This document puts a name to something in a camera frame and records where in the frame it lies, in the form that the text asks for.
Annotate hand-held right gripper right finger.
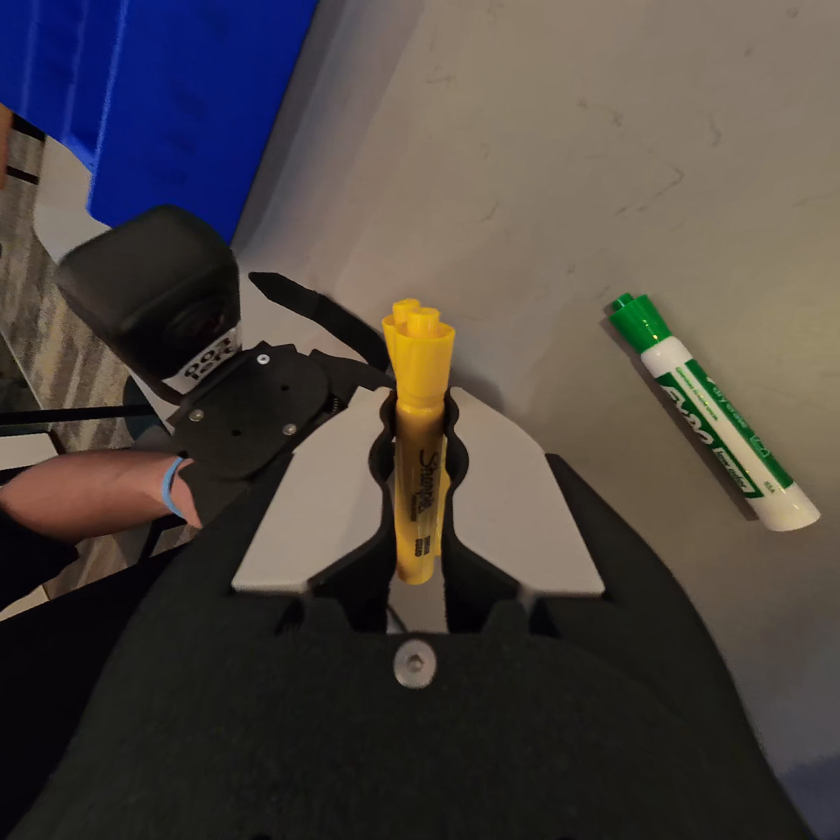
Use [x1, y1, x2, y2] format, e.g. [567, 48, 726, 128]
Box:
[443, 386, 606, 632]

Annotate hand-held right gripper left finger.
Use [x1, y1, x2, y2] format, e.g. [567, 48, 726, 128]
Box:
[230, 386, 398, 632]

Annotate black velcro strap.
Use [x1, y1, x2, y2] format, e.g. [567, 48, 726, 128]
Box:
[248, 271, 389, 370]

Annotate yellow highlighter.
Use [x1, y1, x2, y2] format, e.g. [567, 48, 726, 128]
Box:
[382, 307, 457, 585]
[382, 298, 424, 368]

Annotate green dry erase marker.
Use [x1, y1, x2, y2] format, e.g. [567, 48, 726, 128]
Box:
[602, 292, 823, 532]

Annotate person's left hand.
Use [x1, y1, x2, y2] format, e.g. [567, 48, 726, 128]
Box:
[0, 451, 203, 544]

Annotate blue elastic band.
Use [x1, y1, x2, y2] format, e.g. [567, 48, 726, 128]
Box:
[162, 456, 191, 519]

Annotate black metal bar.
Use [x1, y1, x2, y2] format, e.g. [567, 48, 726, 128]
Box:
[0, 406, 155, 437]

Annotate blue plastic bin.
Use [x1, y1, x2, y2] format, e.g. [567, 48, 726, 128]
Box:
[0, 0, 319, 245]

